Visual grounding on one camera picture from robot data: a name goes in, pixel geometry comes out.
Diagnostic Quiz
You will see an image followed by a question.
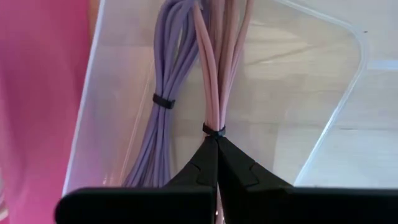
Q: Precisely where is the clear plastic bin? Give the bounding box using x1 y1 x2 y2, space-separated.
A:
62 0 370 196

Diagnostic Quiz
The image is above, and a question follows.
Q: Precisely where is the pink plastic bin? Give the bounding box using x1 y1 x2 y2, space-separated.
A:
0 0 101 224

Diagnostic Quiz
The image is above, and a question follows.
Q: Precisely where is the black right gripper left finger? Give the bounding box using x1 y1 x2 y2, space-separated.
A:
55 136 219 224

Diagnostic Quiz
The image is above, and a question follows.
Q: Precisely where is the purple cable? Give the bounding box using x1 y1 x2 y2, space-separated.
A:
123 0 203 189

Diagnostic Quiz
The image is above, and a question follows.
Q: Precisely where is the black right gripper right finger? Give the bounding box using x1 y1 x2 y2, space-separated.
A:
216 136 398 224

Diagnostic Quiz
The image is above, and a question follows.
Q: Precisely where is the black cable tie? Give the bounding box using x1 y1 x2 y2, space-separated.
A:
202 122 227 138
152 93 177 110

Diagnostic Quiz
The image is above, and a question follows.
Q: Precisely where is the salmon pink cable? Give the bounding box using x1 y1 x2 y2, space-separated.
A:
192 0 255 224

